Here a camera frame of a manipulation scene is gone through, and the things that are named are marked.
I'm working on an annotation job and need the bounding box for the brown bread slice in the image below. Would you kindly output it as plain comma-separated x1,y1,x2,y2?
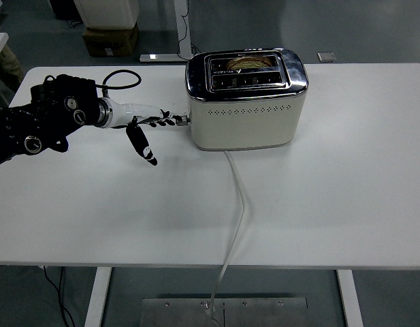
225,56,272,70

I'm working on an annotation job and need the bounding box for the person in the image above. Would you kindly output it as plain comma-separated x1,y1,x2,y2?
0,20,26,93

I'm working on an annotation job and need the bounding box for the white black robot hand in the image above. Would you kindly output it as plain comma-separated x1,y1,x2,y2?
109,102,185,167

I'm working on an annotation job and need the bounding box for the brown cardboard box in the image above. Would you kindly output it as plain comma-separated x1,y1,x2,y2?
82,22,140,58

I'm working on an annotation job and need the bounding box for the white toaster power cord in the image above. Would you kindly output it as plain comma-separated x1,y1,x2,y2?
204,150,249,324

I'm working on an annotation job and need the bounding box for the black hanging cable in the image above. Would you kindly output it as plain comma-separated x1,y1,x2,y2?
177,0,200,59

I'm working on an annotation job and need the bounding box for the thin black floor cable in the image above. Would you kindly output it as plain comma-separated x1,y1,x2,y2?
42,266,76,327

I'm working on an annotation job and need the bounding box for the grey metal plate with screws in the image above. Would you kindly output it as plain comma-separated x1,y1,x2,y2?
141,297,309,327

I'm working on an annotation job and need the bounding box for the white table leg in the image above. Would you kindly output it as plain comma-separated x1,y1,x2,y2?
335,269,364,327
83,267,112,327

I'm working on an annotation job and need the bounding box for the black equipment base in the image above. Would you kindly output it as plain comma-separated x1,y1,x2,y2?
49,0,82,20

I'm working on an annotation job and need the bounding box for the cream chrome two-slot toaster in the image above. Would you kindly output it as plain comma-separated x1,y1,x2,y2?
177,47,309,152

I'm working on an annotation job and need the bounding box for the white desk leg with foot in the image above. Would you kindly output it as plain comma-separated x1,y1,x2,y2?
139,0,197,63

